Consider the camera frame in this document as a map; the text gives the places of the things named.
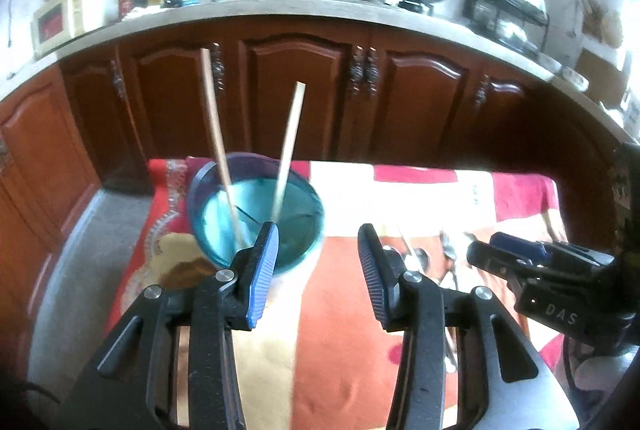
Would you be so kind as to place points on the black dish rack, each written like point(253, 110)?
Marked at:
point(505, 17)

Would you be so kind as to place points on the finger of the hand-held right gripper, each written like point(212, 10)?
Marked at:
point(487, 257)
point(520, 246)

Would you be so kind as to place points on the wooden chopstick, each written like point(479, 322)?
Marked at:
point(290, 135)
point(218, 135)

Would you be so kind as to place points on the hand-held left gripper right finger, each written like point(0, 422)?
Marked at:
point(369, 270)

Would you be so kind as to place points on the person's right hand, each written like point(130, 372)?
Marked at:
point(602, 375)

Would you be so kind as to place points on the brown wooden base cabinet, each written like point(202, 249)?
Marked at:
point(300, 95)

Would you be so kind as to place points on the cardboard box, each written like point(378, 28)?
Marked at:
point(602, 75)

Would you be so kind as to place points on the printed red orange tablecloth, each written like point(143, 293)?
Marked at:
point(340, 335)

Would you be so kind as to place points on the metal spoon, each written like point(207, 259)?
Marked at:
point(422, 257)
point(448, 251)

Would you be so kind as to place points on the cream microwave oven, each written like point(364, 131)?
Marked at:
point(57, 17)

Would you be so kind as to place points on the teal utensil holder cup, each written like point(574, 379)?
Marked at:
point(300, 220)

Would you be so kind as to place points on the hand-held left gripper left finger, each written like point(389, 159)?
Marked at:
point(264, 280)

